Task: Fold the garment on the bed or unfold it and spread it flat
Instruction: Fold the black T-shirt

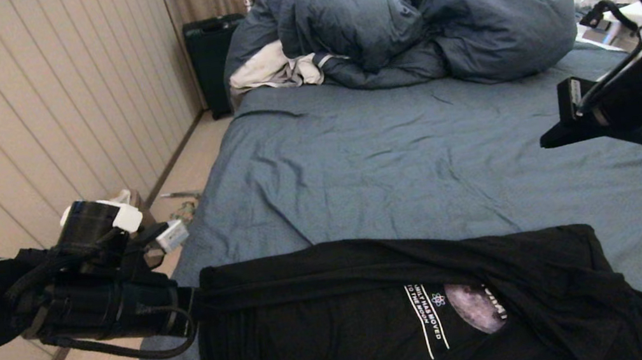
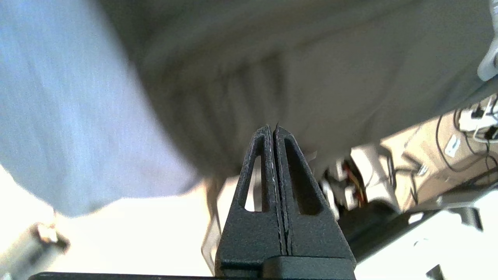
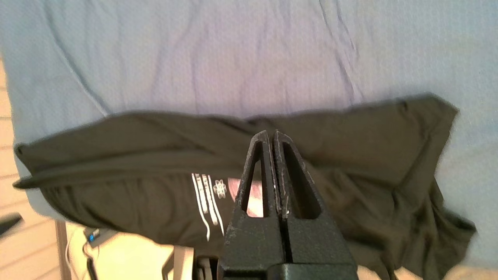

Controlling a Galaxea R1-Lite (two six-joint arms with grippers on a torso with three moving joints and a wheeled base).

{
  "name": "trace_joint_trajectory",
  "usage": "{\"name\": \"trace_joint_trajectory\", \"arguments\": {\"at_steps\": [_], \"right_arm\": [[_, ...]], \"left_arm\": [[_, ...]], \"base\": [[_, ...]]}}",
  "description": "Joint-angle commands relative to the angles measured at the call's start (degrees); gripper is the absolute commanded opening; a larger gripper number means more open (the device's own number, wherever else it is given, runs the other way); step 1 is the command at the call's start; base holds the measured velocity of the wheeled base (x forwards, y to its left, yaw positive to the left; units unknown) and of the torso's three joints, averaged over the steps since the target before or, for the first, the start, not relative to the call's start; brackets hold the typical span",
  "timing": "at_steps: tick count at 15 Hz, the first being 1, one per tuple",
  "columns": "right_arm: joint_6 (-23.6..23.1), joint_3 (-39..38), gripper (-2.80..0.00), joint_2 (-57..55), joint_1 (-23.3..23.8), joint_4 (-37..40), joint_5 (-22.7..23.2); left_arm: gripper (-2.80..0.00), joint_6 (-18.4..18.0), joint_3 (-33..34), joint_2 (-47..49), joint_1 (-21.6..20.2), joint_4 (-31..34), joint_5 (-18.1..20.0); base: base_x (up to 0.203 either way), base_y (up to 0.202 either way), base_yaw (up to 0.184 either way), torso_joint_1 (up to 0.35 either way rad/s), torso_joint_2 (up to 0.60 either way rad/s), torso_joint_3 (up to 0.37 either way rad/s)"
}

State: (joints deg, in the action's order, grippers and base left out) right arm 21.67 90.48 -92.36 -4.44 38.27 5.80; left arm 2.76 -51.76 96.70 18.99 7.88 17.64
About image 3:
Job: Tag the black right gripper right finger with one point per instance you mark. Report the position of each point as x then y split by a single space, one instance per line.
315 241

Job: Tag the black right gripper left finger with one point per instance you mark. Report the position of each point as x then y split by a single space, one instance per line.
253 241

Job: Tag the black moon print t-shirt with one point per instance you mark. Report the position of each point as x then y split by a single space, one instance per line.
136 155

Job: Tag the black power adapter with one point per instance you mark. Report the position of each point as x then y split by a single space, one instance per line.
97 235

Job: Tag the blue bed sheet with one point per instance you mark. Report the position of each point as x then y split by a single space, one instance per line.
233 58

